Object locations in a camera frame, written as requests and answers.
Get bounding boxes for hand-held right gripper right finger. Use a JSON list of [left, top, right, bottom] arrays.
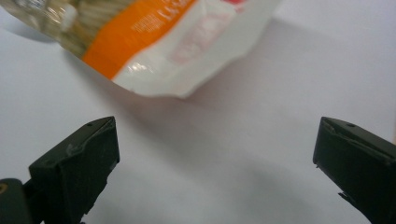
[[312, 116, 396, 224]]

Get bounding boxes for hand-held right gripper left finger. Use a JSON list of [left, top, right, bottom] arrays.
[[23, 116, 120, 224]]

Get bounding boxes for orange and white snack bag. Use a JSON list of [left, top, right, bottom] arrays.
[[0, 0, 284, 100]]

